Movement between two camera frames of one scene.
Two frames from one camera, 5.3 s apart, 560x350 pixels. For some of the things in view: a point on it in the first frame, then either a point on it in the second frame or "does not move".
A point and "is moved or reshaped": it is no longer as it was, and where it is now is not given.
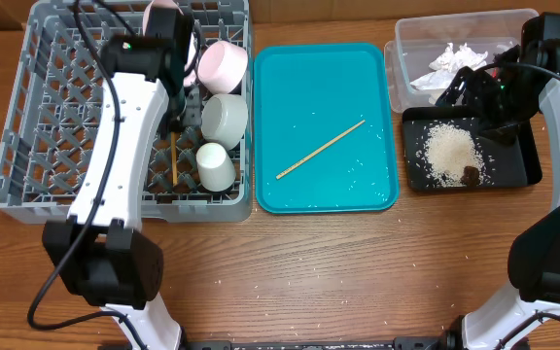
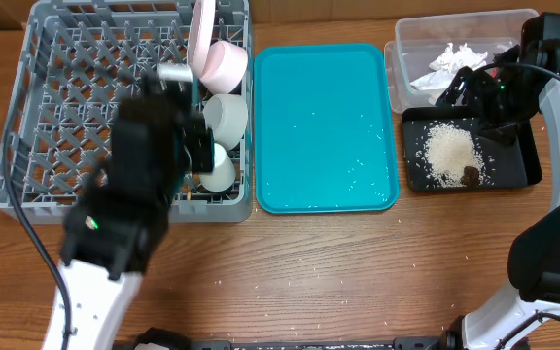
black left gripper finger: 192,114 → 199,140
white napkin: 446,68 does not move
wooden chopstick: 174,158 is moved or reshaped
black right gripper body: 477,90 does not move
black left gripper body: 179,98 → 171,176
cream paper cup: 216,170 does not move
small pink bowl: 222,65 does not move
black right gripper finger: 462,90 does not move
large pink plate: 191,79 → 201,36
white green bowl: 224,119 does not move
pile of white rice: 451,155 does not move
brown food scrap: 471,177 does not move
